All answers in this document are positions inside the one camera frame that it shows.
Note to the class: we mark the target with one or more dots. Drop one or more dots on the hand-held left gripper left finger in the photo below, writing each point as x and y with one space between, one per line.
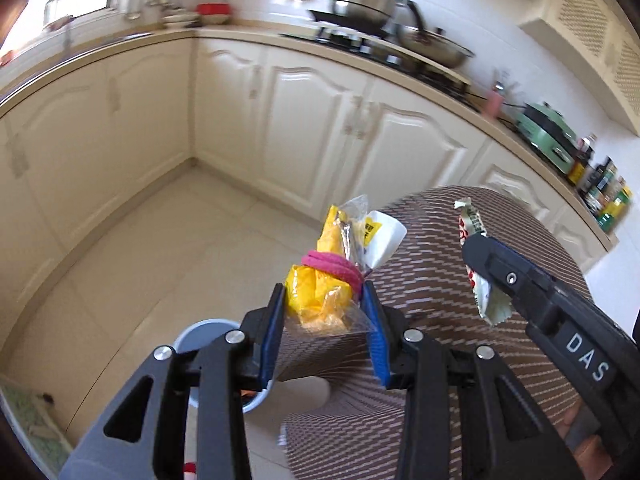
270 340

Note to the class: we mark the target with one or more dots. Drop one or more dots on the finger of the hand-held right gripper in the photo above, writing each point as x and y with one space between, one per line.
500 265

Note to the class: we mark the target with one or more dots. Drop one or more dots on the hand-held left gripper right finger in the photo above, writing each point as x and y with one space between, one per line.
377 340

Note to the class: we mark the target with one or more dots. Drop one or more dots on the white red snack wrapper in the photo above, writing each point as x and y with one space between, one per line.
475 270

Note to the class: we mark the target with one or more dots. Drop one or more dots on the yellow snack bag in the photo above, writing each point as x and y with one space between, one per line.
315 295

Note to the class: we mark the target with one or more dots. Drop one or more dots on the light blue trash bin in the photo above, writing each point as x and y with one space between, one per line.
195 332

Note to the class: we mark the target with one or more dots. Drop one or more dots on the white paper cup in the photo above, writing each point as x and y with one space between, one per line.
385 237

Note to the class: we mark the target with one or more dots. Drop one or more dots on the row of condiment bottles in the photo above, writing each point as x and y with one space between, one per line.
602 190

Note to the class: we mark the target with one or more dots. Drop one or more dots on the green electric cooker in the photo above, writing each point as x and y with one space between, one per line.
545 132

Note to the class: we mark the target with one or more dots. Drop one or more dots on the pink utensil holder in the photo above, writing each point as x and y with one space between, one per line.
494 100

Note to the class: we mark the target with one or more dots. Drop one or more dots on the cream kitchen cabinets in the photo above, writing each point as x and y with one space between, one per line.
280 125

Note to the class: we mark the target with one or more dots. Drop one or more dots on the dark door stopper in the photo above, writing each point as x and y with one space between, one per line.
48 399

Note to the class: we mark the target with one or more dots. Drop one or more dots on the black gas stove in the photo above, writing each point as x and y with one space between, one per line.
400 52

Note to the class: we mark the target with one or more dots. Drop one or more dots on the green glass door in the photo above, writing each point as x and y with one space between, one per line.
30 425

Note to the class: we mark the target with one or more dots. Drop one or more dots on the red box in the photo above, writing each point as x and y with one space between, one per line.
215 12

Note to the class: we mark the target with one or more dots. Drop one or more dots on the white stacked dishes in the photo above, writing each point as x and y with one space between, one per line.
180 19

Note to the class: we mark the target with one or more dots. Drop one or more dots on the cream lattice wall cabinet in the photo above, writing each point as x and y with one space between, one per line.
595 35

